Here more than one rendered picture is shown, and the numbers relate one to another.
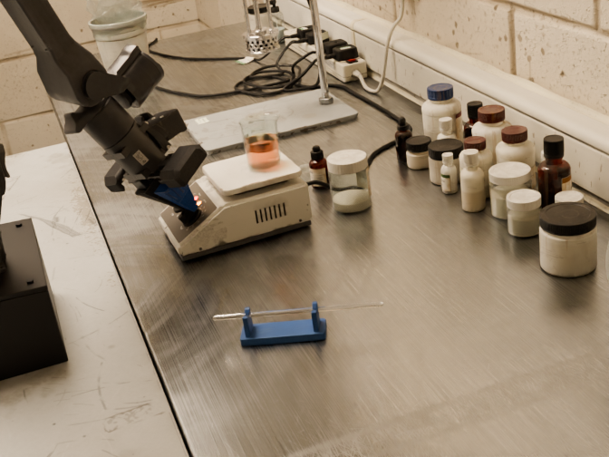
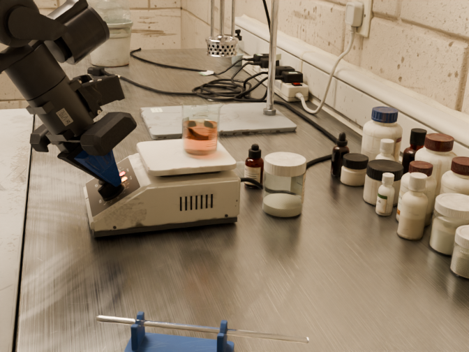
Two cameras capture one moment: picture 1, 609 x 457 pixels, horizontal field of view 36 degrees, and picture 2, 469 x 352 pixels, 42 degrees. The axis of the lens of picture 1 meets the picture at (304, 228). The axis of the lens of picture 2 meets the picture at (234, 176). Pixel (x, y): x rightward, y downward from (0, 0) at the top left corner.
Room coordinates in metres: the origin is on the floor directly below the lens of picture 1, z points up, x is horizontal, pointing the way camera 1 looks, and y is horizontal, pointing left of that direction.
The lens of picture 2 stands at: (0.47, 0.00, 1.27)
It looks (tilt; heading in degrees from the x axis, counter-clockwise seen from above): 21 degrees down; 0
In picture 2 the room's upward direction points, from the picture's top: 2 degrees clockwise
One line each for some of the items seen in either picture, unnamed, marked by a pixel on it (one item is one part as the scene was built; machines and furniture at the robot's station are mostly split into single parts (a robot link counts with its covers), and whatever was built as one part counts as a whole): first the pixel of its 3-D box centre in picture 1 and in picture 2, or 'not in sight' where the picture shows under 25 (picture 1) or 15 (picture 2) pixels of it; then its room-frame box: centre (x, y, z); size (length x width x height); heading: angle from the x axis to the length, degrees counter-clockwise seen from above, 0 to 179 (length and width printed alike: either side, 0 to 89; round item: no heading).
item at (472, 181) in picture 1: (472, 179); (414, 205); (1.21, -0.24, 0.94); 0.03 x 0.03 x 0.09
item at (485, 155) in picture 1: (476, 167); (417, 193); (1.26, -0.26, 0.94); 0.05 x 0.05 x 0.09
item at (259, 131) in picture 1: (263, 141); (202, 127); (1.27, 0.04, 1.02); 0.06 x 0.05 x 0.08; 90
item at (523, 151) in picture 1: (516, 161); (460, 195); (1.24, -0.31, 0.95); 0.06 x 0.06 x 0.10
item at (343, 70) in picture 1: (322, 51); (271, 75); (2.10, -0.10, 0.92); 0.40 x 0.06 x 0.04; 16
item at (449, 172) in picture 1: (449, 172); (386, 194); (1.28, -0.22, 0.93); 0.02 x 0.02 x 0.06
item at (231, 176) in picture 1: (250, 170); (184, 155); (1.27, 0.06, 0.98); 0.12 x 0.12 x 0.01; 17
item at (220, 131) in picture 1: (268, 119); (216, 118); (1.73, 0.04, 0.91); 0.30 x 0.20 x 0.01; 106
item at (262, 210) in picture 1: (238, 202); (167, 186); (1.27, 0.09, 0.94); 0.22 x 0.13 x 0.08; 107
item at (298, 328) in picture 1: (282, 323); (179, 339); (0.95, 0.04, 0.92); 0.10 x 0.03 x 0.04; 83
